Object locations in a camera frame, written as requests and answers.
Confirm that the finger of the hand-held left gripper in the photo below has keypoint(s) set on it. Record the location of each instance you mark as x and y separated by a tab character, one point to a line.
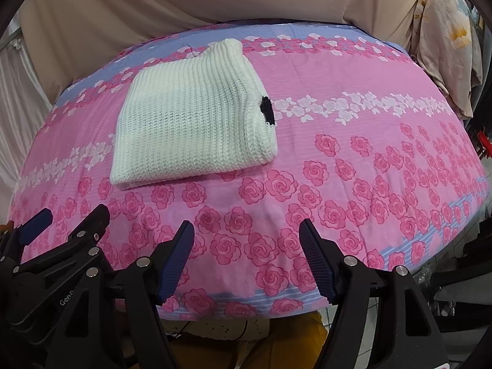
96	221
36	221

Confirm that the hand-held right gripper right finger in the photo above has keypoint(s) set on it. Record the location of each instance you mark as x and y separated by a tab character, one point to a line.
317	265

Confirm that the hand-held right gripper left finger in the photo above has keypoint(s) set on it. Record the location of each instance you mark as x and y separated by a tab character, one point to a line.
175	265

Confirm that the white red black knit sweater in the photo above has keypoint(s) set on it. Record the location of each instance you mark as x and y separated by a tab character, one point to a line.
192	123

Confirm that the person's yellow pants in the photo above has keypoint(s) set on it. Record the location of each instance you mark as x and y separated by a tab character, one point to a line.
276	346

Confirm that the pink floral bed sheet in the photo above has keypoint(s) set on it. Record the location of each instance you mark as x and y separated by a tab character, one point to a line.
326	153

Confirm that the white curtain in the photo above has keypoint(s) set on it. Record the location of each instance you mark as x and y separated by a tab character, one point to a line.
19	103

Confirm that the red object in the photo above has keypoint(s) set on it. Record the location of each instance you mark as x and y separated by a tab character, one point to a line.
485	144

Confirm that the beige draped cloth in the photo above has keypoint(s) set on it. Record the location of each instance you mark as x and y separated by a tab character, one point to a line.
153	0

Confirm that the pale floral hanging cloth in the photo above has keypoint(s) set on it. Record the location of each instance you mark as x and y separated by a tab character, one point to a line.
447	46

